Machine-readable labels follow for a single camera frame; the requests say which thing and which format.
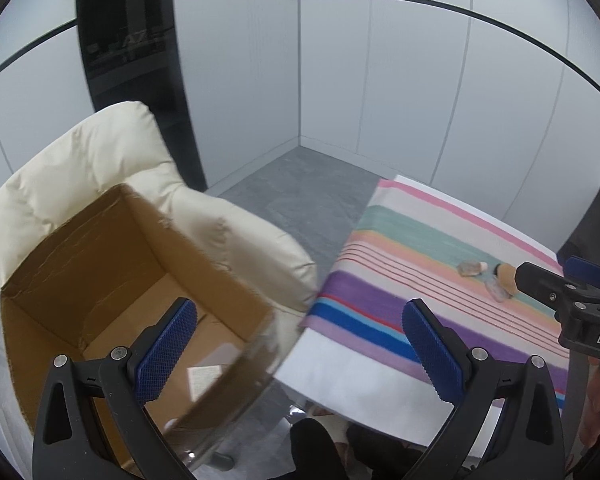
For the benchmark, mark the person's legs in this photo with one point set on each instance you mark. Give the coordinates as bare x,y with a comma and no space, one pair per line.
320,452

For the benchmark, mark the small clear plastic lid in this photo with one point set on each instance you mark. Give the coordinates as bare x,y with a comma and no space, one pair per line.
496,290

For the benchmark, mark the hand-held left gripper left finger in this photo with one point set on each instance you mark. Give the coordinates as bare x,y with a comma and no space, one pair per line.
167,347

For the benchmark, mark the small white carton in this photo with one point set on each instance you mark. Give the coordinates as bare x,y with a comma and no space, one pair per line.
205,382

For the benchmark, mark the black glass display cabinet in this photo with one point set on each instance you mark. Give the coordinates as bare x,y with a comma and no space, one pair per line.
130,50

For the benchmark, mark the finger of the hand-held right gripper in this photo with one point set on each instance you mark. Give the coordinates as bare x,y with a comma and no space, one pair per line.
537,280
587,270

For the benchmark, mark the brown cardboard box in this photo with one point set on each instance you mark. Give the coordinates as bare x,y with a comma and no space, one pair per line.
130,260

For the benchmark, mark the striped colourful cloth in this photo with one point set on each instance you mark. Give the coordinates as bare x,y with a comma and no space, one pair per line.
380,270

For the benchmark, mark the cream padded chair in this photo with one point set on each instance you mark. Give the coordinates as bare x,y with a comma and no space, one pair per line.
105,150

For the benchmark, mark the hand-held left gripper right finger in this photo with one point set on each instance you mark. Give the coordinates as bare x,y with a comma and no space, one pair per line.
432,350

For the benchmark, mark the small clear pink-capped bottle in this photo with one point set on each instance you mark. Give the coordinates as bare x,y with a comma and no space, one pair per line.
471,267

